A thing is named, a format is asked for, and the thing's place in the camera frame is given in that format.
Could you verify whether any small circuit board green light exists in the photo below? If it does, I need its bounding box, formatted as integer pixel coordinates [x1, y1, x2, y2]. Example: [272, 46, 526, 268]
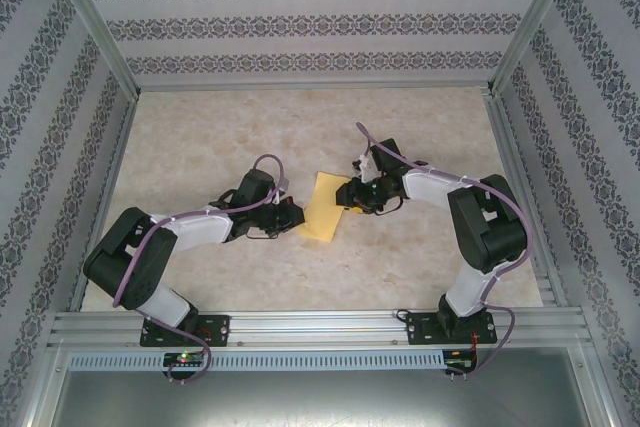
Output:
[163, 352, 205, 367]

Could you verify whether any yellow cloth square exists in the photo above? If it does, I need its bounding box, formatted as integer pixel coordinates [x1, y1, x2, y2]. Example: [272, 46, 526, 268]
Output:
[297, 170, 347, 243]

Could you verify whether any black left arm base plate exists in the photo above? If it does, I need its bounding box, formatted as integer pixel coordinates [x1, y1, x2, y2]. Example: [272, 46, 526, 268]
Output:
[139, 314, 232, 348]

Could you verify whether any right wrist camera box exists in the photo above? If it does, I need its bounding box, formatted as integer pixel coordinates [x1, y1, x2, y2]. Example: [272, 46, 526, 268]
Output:
[351, 152, 375, 183]

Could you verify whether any slotted grey cable duct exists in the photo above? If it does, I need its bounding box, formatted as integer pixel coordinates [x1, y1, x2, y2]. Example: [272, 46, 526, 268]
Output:
[67, 350, 446, 373]

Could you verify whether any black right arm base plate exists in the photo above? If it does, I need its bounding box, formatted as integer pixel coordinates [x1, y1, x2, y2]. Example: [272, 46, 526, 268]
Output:
[405, 311, 499, 347]

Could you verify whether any aluminium frame post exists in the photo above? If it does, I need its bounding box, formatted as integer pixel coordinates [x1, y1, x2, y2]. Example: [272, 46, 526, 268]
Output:
[42, 0, 142, 98]
[485, 0, 585, 96]

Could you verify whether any aluminium mounting rail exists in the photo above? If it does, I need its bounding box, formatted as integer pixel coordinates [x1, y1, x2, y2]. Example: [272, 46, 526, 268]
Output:
[47, 309, 594, 348]

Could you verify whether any grey sheet metal panel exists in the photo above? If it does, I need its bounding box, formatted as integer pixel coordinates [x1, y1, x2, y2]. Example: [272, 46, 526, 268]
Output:
[29, 346, 619, 427]

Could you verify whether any small circuit board with pins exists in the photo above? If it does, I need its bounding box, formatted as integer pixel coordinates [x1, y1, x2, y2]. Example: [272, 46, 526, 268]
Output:
[444, 351, 479, 373]

